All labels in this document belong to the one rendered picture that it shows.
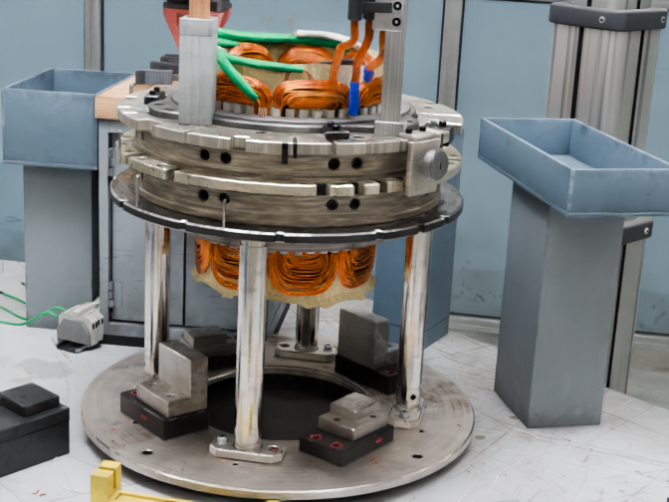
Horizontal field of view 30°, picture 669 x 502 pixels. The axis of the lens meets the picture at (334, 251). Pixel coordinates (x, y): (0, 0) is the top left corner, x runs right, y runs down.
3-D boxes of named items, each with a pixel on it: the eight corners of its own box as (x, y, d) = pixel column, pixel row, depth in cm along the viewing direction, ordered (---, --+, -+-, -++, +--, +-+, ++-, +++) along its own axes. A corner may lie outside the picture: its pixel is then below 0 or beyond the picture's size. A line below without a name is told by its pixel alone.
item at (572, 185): (645, 456, 121) (683, 169, 113) (541, 462, 119) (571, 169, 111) (549, 362, 144) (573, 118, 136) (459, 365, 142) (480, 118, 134)
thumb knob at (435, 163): (419, 179, 105) (421, 150, 104) (439, 176, 107) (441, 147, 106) (429, 182, 104) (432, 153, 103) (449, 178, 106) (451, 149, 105)
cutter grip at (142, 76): (134, 84, 135) (134, 69, 134) (134, 83, 136) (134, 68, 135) (172, 85, 136) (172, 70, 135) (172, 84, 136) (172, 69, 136)
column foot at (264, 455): (216, 442, 114) (216, 433, 114) (286, 451, 113) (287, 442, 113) (207, 456, 112) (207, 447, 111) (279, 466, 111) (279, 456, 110)
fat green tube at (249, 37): (198, 45, 120) (198, 25, 119) (204, 41, 124) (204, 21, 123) (350, 54, 119) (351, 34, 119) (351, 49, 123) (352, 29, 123)
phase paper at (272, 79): (228, 111, 108) (229, 60, 107) (230, 108, 109) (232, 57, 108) (320, 117, 108) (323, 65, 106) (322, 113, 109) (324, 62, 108)
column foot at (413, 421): (386, 427, 120) (386, 418, 119) (395, 400, 126) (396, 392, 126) (417, 430, 119) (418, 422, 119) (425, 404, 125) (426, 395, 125)
